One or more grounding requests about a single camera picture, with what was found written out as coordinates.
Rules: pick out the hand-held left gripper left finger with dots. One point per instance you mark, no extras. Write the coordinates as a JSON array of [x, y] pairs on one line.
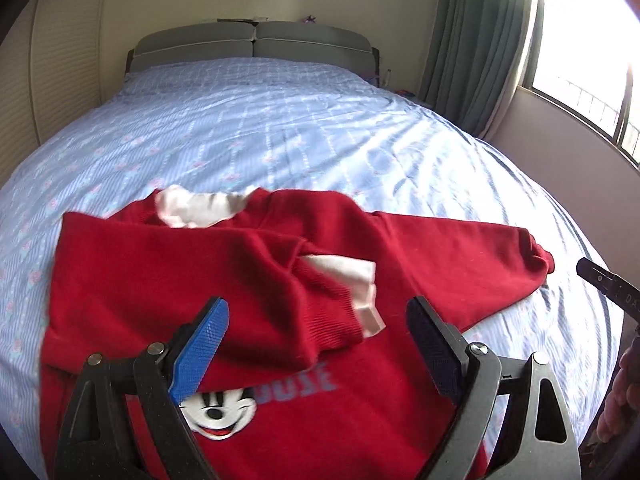
[[200, 350]]

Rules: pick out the grey-green curtain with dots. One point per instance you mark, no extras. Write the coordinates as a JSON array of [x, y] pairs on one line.
[[465, 50]]

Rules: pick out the beige slatted wardrobe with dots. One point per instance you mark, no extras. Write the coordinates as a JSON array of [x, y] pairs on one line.
[[60, 60]]

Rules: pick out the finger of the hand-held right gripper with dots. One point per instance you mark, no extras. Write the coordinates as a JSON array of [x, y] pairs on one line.
[[596, 274]]

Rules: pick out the grey padded headboard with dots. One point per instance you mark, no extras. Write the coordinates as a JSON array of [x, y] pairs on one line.
[[200, 42]]

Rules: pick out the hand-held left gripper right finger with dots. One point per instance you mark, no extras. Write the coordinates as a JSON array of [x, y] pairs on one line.
[[435, 355]]

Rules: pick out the small purple toy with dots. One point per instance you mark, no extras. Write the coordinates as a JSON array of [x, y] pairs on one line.
[[309, 19]]

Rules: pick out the dark framed window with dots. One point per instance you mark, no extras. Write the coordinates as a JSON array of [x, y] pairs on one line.
[[575, 35]]

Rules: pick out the person's right hand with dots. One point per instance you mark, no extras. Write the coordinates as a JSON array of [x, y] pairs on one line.
[[620, 390]]

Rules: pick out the bed with blue sheet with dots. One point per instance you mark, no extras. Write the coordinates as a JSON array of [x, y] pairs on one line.
[[280, 135]]

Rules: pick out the flat books on headboard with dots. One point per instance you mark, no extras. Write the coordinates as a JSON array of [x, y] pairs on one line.
[[237, 20]]

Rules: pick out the red cartoon mouse sweater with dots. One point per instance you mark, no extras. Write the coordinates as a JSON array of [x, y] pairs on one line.
[[150, 270]]

